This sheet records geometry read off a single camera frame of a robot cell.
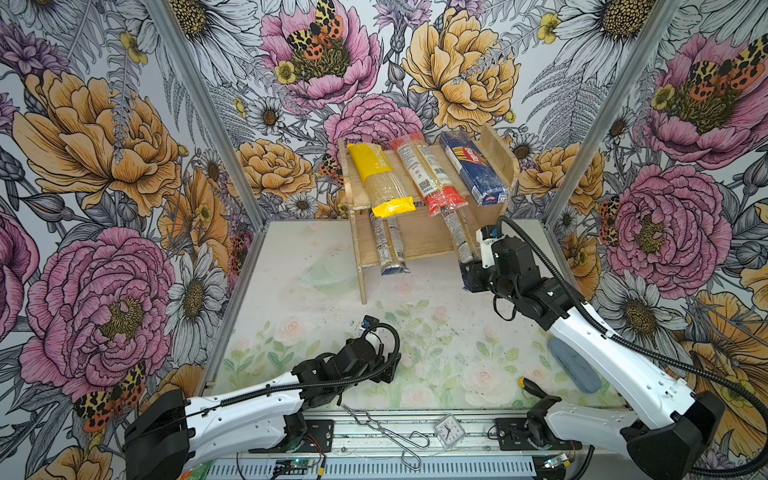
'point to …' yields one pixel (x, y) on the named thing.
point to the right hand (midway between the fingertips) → (469, 274)
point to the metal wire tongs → (416, 439)
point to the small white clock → (449, 432)
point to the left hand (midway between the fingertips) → (382, 357)
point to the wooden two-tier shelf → (426, 236)
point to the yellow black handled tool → (532, 387)
